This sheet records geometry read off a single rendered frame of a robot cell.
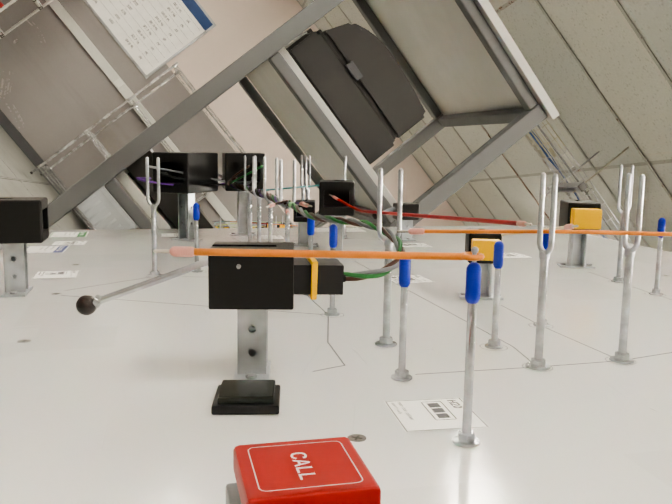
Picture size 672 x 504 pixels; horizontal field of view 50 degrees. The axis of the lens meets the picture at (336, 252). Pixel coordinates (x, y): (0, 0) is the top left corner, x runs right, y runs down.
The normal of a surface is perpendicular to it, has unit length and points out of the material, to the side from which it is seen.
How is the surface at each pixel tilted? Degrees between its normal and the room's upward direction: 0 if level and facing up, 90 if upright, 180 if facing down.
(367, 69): 90
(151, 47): 90
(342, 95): 90
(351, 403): 52
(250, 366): 98
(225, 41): 90
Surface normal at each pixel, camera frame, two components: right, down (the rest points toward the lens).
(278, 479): 0.02, -0.99
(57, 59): 0.17, 0.06
